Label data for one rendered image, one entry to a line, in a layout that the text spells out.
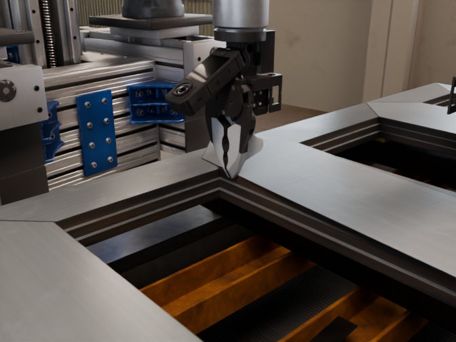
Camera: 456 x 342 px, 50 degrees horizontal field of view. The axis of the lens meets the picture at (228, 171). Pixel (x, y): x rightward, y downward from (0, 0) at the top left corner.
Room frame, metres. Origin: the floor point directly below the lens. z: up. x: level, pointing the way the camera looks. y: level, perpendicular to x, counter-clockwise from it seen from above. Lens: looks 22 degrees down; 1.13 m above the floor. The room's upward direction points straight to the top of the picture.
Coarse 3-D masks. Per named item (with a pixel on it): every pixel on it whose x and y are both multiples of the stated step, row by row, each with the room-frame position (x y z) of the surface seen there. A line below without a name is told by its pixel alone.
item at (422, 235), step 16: (432, 208) 0.57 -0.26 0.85; (448, 208) 0.57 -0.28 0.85; (400, 224) 0.52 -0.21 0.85; (416, 224) 0.52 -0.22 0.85; (432, 224) 0.52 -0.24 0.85; (448, 224) 0.52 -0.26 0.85; (384, 240) 0.48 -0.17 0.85; (400, 240) 0.48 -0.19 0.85; (416, 240) 0.48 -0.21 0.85; (432, 240) 0.48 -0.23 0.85; (448, 240) 0.48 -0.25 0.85; (416, 256) 0.45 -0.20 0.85; (432, 256) 0.45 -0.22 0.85
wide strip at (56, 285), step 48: (0, 240) 0.48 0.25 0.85; (48, 240) 0.48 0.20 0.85; (0, 288) 0.39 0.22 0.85; (48, 288) 0.39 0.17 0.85; (96, 288) 0.39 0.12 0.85; (0, 336) 0.33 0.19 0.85; (48, 336) 0.33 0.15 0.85; (96, 336) 0.33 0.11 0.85; (144, 336) 0.33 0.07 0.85; (192, 336) 0.33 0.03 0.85
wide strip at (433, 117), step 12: (372, 108) 1.08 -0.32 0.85; (384, 108) 1.08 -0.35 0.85; (396, 108) 1.08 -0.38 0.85; (408, 108) 1.08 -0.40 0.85; (420, 108) 1.08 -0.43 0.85; (432, 108) 1.08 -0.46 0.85; (444, 108) 1.08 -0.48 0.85; (396, 120) 0.98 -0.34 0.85; (408, 120) 0.98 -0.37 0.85; (420, 120) 0.98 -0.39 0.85; (432, 120) 0.98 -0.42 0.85; (444, 120) 0.98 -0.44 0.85
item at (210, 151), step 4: (260, 136) 0.86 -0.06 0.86; (264, 136) 0.86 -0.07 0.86; (268, 136) 0.86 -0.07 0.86; (264, 140) 0.84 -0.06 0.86; (268, 140) 0.84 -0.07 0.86; (208, 144) 0.82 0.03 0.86; (212, 144) 0.82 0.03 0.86; (208, 148) 0.80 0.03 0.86; (212, 148) 0.80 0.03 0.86; (204, 152) 0.78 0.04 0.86; (208, 152) 0.78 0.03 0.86; (212, 152) 0.78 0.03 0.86; (204, 156) 0.76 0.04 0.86; (208, 156) 0.76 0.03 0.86
